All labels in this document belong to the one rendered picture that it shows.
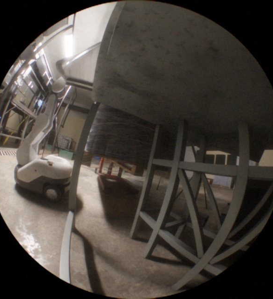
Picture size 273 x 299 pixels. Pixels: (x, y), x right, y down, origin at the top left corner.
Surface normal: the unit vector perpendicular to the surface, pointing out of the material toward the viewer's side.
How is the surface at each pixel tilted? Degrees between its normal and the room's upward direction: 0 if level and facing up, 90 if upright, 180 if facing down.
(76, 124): 90
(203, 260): 90
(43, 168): 90
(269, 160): 90
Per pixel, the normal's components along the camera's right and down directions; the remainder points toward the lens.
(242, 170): -0.87, -0.25
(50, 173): 0.53, 0.02
